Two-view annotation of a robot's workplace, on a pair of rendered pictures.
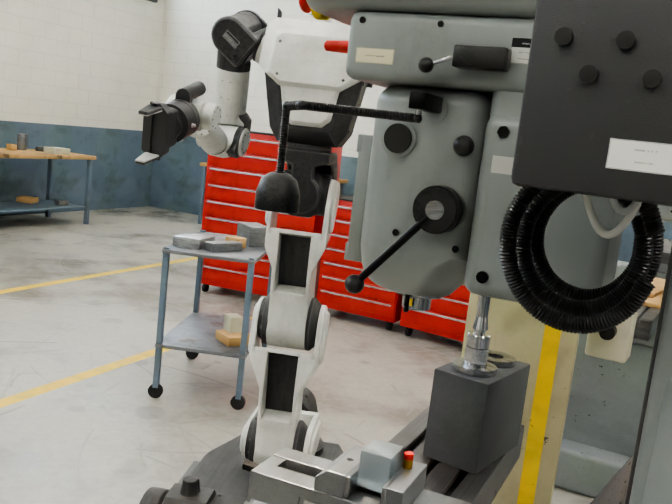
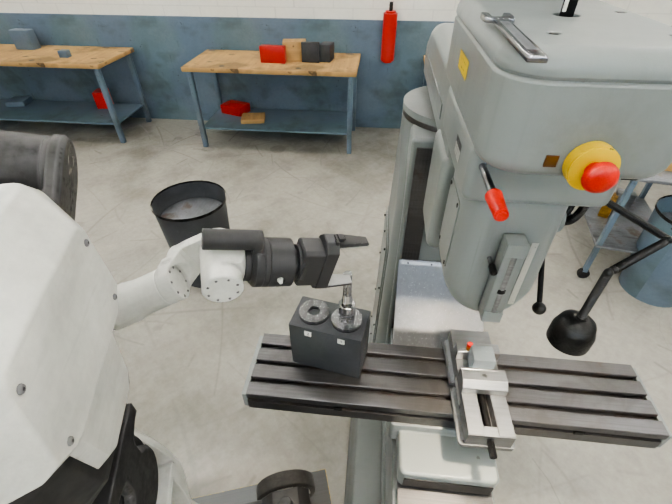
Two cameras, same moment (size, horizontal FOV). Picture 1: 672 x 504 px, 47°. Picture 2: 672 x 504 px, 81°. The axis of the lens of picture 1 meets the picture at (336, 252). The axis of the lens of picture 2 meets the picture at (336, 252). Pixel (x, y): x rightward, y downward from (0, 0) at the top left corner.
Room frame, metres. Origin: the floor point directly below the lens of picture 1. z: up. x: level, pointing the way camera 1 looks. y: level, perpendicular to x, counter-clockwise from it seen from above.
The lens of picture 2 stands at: (1.79, 0.40, 1.99)
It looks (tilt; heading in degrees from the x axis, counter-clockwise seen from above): 40 degrees down; 252
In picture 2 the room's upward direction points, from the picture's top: straight up
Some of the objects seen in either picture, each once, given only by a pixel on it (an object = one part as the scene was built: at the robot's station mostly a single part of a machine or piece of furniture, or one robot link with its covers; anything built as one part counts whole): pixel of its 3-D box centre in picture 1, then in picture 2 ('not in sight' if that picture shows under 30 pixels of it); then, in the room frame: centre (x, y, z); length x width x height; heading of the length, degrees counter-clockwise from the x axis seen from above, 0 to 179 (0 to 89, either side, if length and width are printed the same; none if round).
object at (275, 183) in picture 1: (278, 190); (574, 328); (1.25, 0.10, 1.45); 0.07 x 0.07 x 0.06
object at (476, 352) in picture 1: (476, 351); (346, 311); (1.53, -0.31, 1.14); 0.05 x 0.05 x 0.06
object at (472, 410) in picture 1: (478, 405); (330, 335); (1.57, -0.33, 1.02); 0.22 x 0.12 x 0.20; 146
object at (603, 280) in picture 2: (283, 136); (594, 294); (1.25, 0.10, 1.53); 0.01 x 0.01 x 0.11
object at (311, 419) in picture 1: (281, 436); not in sight; (2.10, 0.09, 0.68); 0.21 x 0.20 x 0.13; 174
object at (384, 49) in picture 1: (474, 61); (518, 137); (1.24, -0.18, 1.68); 0.34 x 0.24 x 0.10; 66
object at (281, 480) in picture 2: not in sight; (286, 489); (1.80, -0.14, 0.50); 0.20 x 0.05 x 0.20; 174
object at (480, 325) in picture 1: (483, 306); (347, 288); (1.53, -0.31, 1.24); 0.03 x 0.03 x 0.11
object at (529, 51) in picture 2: not in sight; (512, 32); (1.43, -0.04, 1.89); 0.24 x 0.04 x 0.01; 64
